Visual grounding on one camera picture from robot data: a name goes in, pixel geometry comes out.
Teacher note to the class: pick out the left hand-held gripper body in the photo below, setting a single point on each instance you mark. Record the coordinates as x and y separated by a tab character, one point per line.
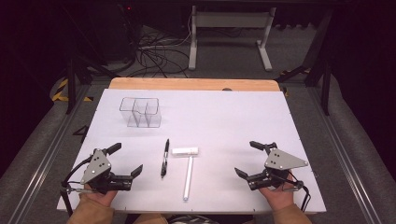
95	169

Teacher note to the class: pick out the person's right hand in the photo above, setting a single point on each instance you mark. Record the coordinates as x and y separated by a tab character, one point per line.
280	197

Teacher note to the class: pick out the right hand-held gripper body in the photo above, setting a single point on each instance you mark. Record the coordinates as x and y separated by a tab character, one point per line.
281	160

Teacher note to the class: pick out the white metal stand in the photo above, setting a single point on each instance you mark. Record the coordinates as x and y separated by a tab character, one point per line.
230	20

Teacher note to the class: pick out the black pen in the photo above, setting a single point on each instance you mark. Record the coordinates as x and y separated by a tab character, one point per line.
165	158

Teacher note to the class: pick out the short white cylinder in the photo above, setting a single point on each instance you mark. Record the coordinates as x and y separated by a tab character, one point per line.
185	151

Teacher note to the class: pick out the clear plastic organizer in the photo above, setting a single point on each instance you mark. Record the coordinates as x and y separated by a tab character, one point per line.
140	113

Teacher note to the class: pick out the black metal stand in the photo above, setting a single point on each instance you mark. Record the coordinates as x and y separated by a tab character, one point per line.
71	84
325	90

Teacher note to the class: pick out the long white pen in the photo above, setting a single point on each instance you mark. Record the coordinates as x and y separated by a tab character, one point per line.
188	177

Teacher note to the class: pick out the person's left hand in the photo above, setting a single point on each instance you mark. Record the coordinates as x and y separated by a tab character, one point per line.
101	197

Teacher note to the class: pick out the white board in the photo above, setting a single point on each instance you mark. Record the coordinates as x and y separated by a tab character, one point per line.
218	124

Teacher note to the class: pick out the wooden table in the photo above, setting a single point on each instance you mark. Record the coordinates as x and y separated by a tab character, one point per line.
193	84

